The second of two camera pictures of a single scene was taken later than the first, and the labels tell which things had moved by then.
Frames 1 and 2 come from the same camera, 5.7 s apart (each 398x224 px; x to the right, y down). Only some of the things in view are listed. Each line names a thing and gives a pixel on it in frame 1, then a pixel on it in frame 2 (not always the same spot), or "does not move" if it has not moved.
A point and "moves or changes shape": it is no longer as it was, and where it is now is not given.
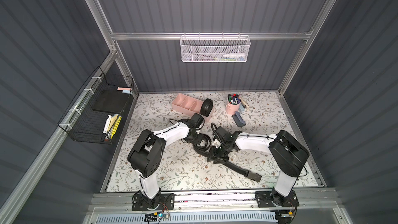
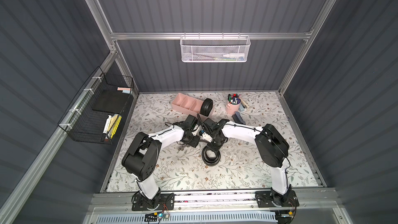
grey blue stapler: [238, 120] does not move
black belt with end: [202, 143] moves or changes shape
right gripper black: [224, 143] to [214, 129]
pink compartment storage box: [189, 106] does not move
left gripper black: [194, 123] does not move
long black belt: [206, 107] does not move
